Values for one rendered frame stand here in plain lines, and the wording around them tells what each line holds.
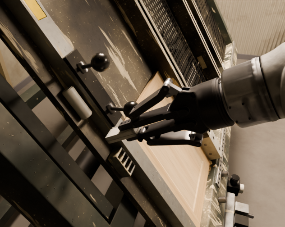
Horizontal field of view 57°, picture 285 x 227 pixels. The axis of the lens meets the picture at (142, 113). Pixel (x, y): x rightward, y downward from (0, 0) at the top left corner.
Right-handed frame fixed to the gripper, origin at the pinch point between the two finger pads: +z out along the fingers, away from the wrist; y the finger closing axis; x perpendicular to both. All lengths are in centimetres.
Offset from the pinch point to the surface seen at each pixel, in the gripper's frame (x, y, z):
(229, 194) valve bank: 50, 76, 12
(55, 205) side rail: -13.6, 2.3, 10.5
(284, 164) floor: 158, 168, 4
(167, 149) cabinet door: 29.8, 28.0, 14.0
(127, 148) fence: 11.0, 11.0, 11.6
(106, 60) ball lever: 7.7, -12.1, -0.4
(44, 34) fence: 10.9, -22.2, 11.5
